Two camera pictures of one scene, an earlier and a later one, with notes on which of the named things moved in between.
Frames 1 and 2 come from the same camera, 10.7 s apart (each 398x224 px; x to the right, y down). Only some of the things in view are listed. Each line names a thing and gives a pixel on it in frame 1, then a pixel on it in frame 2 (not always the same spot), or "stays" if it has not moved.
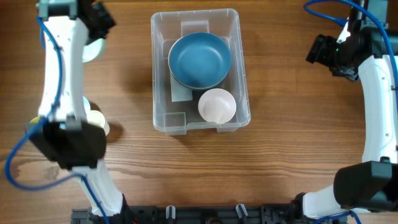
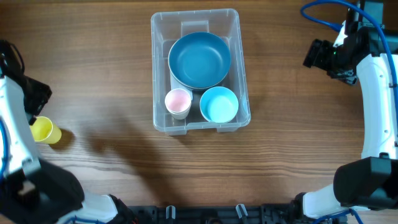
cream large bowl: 199,69 stays
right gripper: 315,49 stays
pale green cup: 96,117 -> 179,115
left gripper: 101,20 -> 37,101
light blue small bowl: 86,104 -> 219,104
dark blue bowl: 199,60 stays
